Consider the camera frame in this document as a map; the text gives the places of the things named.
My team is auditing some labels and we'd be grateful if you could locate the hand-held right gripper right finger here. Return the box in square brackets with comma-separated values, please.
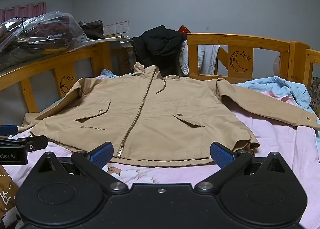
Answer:
[194, 141, 287, 194]

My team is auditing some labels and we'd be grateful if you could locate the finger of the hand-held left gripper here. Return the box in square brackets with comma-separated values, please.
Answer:
[0, 124, 19, 136]
[0, 135, 49, 154]

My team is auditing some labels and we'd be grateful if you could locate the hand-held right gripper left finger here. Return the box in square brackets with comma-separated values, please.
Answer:
[37, 142, 128, 194]

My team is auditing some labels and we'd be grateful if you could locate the tan zip jacket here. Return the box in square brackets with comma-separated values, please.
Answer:
[17, 62, 320, 167]

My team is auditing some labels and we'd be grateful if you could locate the clear plastic bag of clothes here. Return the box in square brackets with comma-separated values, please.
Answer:
[0, 12, 87, 73]

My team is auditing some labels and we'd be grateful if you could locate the brown printed cloth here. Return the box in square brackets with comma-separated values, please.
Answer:
[0, 165, 25, 229]

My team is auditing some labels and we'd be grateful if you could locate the pink floral bed quilt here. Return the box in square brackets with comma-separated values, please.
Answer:
[4, 74, 320, 229]

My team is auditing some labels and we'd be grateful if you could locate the light blue blanket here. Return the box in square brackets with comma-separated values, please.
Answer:
[101, 69, 316, 115]

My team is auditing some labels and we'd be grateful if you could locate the white muslin cloth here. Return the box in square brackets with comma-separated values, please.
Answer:
[179, 40, 221, 76]

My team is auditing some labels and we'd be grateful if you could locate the colourful patterned panel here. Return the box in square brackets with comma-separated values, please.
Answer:
[309, 76, 320, 117]

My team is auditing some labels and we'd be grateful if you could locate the pink curtain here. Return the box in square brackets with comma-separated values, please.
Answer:
[0, 1, 47, 24]

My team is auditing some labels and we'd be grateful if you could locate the black padded jacket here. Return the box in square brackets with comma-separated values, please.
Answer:
[132, 25, 187, 76]

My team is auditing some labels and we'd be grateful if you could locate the brown leather bag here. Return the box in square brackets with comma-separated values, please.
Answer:
[78, 20, 104, 40]

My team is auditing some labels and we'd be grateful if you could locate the wooden bed frame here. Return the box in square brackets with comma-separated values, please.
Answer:
[0, 33, 320, 122]

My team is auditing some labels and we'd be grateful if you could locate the white wall certificate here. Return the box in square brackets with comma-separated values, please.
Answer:
[116, 21, 130, 34]
[104, 24, 117, 36]

